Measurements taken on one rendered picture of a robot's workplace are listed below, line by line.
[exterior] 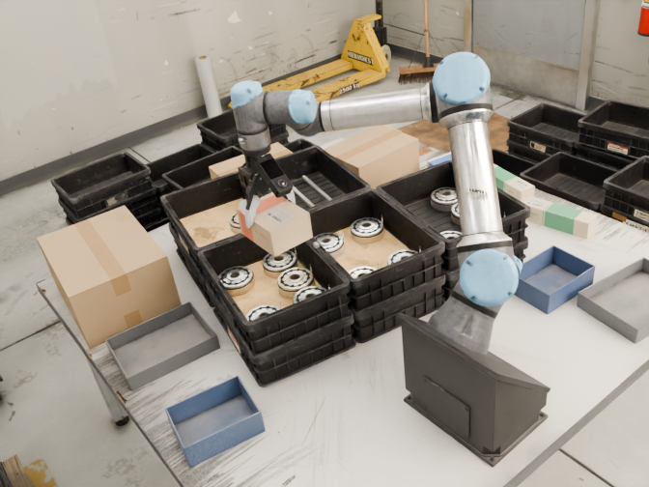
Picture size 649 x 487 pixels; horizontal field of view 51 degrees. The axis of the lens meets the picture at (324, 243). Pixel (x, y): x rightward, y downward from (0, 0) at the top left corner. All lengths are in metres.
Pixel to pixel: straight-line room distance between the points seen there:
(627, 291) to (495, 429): 0.75
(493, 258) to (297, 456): 0.66
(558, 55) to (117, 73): 3.02
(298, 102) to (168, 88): 3.70
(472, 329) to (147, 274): 0.99
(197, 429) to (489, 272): 0.84
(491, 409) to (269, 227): 0.66
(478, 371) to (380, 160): 1.22
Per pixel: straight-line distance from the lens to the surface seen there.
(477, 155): 1.46
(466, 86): 1.47
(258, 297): 1.92
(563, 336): 1.95
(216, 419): 1.79
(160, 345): 2.06
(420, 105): 1.63
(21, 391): 3.25
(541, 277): 2.14
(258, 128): 1.61
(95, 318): 2.09
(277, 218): 1.69
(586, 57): 4.83
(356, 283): 1.76
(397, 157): 2.56
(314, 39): 5.83
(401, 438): 1.68
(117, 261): 2.11
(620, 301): 2.09
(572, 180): 3.32
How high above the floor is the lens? 1.99
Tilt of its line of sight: 34 degrees down
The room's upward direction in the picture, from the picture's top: 8 degrees counter-clockwise
